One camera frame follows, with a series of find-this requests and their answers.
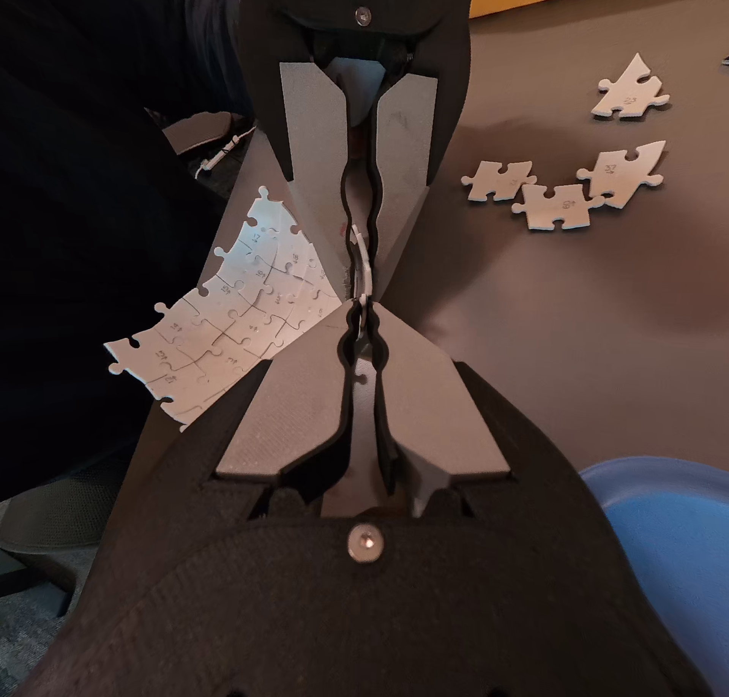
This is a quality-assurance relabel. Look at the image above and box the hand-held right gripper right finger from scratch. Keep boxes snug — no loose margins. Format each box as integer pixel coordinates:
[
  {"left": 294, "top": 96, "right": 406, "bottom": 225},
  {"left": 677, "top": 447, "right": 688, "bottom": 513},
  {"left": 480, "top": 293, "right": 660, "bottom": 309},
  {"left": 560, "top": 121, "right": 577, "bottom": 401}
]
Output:
[{"left": 366, "top": 301, "right": 513, "bottom": 517}]

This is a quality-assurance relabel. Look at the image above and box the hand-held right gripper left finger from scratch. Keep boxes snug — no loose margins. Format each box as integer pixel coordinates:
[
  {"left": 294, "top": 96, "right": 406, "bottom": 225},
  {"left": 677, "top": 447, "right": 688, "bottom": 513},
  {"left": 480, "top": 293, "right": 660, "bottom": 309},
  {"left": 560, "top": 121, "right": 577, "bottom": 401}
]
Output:
[{"left": 214, "top": 301, "right": 363, "bottom": 505}]

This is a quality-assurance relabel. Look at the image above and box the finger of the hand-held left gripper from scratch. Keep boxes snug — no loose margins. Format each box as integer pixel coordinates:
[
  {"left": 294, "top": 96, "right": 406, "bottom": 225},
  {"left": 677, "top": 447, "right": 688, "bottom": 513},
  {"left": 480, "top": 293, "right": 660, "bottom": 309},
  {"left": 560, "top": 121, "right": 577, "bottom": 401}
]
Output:
[
  {"left": 279, "top": 61, "right": 357, "bottom": 299},
  {"left": 369, "top": 72, "right": 440, "bottom": 302}
]

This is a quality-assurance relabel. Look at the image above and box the assembled white puzzle section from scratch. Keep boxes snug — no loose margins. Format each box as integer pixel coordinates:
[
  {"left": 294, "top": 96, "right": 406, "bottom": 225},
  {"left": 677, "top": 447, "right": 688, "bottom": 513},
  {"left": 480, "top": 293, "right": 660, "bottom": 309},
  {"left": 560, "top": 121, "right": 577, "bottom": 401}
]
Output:
[{"left": 104, "top": 186, "right": 365, "bottom": 431}]

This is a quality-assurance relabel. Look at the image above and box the triangular white puzzle piece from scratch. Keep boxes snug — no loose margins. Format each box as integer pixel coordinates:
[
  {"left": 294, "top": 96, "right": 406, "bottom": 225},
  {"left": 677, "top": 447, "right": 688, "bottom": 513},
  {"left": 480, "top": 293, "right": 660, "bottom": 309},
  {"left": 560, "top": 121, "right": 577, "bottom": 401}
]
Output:
[{"left": 591, "top": 52, "right": 671, "bottom": 121}]

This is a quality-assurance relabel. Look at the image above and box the blue round puzzle stand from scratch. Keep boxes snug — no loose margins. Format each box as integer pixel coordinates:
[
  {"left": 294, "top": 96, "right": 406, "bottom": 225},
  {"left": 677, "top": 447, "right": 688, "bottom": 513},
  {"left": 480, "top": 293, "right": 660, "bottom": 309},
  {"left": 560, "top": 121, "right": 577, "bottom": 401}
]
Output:
[{"left": 577, "top": 455, "right": 729, "bottom": 697}]

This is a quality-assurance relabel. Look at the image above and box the person's dark clothing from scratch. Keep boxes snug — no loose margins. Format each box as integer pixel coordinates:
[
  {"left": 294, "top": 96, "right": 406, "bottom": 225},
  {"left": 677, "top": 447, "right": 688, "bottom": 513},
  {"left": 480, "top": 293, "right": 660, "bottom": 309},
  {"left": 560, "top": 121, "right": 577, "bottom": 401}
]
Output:
[{"left": 0, "top": 71, "right": 229, "bottom": 501}]

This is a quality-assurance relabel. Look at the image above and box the white cord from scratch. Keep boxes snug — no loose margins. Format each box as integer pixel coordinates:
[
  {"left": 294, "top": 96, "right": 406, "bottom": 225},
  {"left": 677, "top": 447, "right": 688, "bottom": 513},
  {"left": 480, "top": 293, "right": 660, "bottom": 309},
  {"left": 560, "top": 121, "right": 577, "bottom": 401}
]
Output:
[{"left": 195, "top": 126, "right": 255, "bottom": 175}]

